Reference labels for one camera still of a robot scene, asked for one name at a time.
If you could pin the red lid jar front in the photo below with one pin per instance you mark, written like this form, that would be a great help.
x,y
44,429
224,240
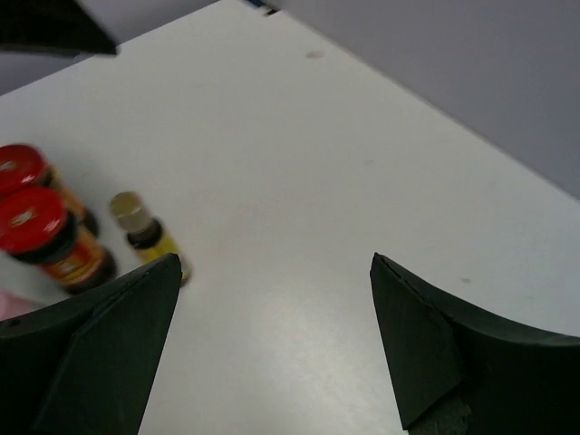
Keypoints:
x,y
37,229

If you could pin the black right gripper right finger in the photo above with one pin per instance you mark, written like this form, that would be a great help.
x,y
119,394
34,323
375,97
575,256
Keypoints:
x,y
456,368

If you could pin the left blue table label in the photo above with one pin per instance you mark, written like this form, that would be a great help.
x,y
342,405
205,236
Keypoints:
x,y
266,8

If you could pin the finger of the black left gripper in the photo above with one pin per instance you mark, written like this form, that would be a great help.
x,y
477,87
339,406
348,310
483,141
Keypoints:
x,y
57,28

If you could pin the small yellow label bottle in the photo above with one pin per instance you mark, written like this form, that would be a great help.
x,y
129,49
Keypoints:
x,y
145,234

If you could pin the red lid jar rear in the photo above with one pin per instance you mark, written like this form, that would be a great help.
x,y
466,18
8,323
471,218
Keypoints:
x,y
24,166

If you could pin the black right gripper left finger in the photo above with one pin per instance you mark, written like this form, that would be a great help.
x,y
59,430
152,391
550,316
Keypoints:
x,y
87,364

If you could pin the red lid jar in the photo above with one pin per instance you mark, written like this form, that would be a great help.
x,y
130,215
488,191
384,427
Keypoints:
x,y
24,166
37,229

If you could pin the pink cap spice shaker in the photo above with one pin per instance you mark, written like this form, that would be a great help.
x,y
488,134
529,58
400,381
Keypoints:
x,y
12,306

